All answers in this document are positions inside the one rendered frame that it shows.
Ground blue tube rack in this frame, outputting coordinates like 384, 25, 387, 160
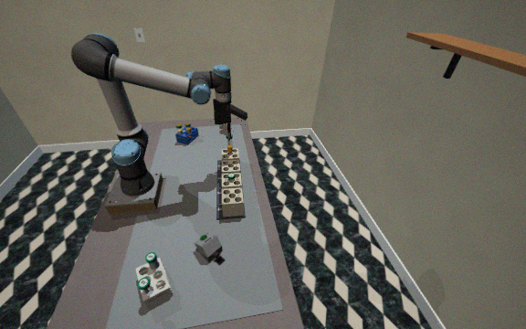
175, 127, 199, 144

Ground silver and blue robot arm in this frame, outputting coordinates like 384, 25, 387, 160
71, 34, 232, 196

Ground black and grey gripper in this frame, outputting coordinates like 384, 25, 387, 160
213, 99, 231, 141

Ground grey bench mat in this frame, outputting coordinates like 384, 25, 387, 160
106, 124, 283, 329

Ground beige bucket adapter with holes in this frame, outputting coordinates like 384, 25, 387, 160
222, 160, 240, 174
222, 187, 244, 217
222, 148, 239, 161
222, 173, 242, 189

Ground white tube rack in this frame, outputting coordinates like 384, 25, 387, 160
136, 258, 173, 308

